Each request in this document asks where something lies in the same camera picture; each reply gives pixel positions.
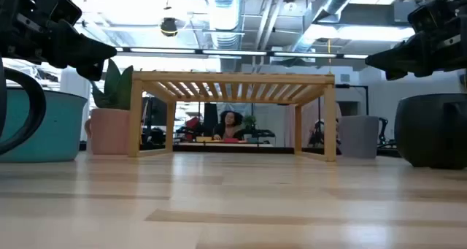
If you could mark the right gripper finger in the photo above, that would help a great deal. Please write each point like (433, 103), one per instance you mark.
(401, 57)
(396, 75)

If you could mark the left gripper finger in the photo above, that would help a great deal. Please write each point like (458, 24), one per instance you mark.
(80, 50)
(91, 72)

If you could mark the pink mug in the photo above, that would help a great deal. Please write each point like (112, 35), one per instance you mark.
(109, 132)

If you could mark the round black mug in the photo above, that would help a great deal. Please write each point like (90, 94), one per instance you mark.
(427, 132)

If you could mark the teal mug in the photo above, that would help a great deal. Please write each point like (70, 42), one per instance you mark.
(62, 132)

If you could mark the pale grey mug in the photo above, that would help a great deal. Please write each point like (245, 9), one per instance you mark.
(359, 136)

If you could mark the potted snake plant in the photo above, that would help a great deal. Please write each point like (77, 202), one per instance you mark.
(120, 88)

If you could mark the wooden slatted rack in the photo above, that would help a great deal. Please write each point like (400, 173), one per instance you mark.
(233, 77)

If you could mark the LED light bar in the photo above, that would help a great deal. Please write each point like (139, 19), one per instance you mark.
(233, 52)

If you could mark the person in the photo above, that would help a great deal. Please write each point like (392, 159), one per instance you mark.
(230, 126)

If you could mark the small green background plant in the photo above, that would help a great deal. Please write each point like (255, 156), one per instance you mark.
(249, 122)

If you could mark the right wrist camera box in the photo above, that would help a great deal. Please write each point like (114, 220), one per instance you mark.
(432, 15)

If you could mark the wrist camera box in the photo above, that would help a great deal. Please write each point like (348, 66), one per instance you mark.
(60, 8)
(432, 15)

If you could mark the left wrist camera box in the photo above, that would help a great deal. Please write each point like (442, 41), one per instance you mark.
(60, 8)

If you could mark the silver ventilation duct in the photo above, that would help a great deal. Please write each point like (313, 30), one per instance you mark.
(328, 8)
(223, 19)

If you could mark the black overhead camera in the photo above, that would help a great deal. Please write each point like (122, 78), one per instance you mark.
(169, 27)

